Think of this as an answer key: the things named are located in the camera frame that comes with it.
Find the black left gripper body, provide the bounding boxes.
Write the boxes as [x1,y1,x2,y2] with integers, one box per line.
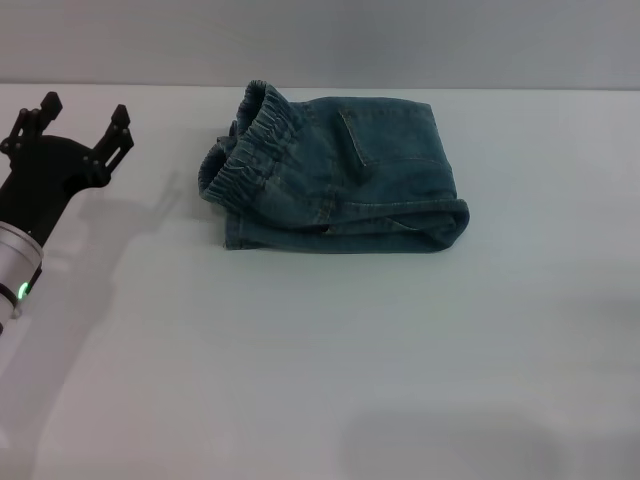
[0,133,96,247]

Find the blue denim shorts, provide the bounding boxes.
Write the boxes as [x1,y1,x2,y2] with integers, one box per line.
[197,78,472,255]

